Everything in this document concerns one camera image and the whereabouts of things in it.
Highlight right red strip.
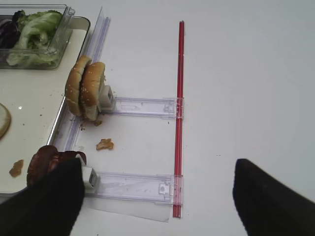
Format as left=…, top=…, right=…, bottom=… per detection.
left=173, top=21, right=185, bottom=218

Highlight white metal tray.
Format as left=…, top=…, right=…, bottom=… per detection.
left=0, top=17, right=91, bottom=197

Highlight meat crumb on table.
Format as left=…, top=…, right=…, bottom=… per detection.
left=96, top=139, right=114, bottom=150

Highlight rear sesame bun top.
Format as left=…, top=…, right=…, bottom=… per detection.
left=65, top=55, right=92, bottom=116

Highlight clear plastic salad container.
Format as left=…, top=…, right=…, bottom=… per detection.
left=0, top=4, right=75, bottom=69

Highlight lower clear plastic rail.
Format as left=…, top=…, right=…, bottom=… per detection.
left=86, top=172, right=183, bottom=206

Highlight clear plastic rail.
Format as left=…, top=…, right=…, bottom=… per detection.
left=86, top=172, right=183, bottom=206
left=101, top=97, right=184, bottom=119

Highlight white bun pusher block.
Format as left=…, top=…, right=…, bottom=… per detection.
left=98, top=85, right=115, bottom=112

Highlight upper clear plastic rail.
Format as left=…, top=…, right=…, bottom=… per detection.
left=101, top=97, right=184, bottom=119

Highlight green lettuce pile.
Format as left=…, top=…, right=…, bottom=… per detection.
left=6, top=10, right=63, bottom=67

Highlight sesame bun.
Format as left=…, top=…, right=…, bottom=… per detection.
left=65, top=55, right=92, bottom=116
left=79, top=62, right=105, bottom=121

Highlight front sesame bun top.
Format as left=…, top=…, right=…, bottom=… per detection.
left=79, top=62, right=105, bottom=121

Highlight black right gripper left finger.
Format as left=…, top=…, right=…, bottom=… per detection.
left=0, top=158, right=85, bottom=236

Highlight purple cabbage pile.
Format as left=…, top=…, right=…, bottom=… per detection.
left=0, top=10, right=24, bottom=49

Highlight clear plastic side divider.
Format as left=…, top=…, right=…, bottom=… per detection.
left=47, top=8, right=110, bottom=151

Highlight bun bottom on tray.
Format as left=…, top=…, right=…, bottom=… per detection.
left=0, top=103, right=11, bottom=138

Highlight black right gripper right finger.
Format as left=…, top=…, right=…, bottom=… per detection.
left=232, top=159, right=315, bottom=236

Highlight white patty pusher block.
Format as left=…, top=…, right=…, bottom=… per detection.
left=76, top=153, right=99, bottom=192

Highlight meat crumb on tray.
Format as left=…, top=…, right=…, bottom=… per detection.
left=9, top=159, right=24, bottom=177

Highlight brown meat patties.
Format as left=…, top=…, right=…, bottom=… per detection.
left=27, top=145, right=87, bottom=187

